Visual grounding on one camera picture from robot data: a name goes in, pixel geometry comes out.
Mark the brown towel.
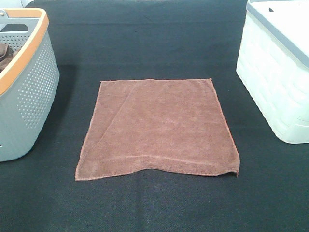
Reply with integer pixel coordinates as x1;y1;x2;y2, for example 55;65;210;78
0;43;14;72
75;79;240;181

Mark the brown towel in basket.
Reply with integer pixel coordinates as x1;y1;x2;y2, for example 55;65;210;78
0;43;14;72

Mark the black table cloth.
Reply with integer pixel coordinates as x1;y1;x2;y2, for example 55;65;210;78
0;0;309;232

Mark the grey perforated laundry basket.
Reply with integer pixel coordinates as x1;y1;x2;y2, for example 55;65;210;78
0;8;59;161

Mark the white storage box grey lid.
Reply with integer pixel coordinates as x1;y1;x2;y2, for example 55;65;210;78
236;0;309;144

